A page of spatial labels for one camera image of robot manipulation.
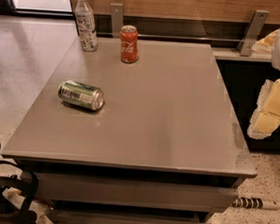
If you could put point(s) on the wooden wall panel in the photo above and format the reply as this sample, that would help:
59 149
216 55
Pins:
208 10

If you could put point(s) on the right metal bracket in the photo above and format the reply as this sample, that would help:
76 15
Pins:
245 46

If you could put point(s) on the black chair base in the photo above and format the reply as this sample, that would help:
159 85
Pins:
9 214

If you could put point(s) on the left metal bracket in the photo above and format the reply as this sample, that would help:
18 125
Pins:
116 18

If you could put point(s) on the red cola can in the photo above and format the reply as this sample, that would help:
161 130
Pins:
128 37

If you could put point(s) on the green soda can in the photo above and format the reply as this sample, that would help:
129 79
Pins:
82 95

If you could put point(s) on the metal bracket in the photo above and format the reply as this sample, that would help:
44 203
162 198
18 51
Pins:
116 18
245 46

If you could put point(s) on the grey side shelf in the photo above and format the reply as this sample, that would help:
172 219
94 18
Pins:
229 54

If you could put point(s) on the clear plastic water bottle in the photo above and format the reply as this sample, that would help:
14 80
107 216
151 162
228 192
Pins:
86 26

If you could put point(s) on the grey table with drawers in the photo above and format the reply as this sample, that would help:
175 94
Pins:
165 148

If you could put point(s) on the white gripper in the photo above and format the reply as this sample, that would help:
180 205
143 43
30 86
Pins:
265 120

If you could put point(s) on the striped cable plug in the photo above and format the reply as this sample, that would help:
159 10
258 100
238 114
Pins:
254 203

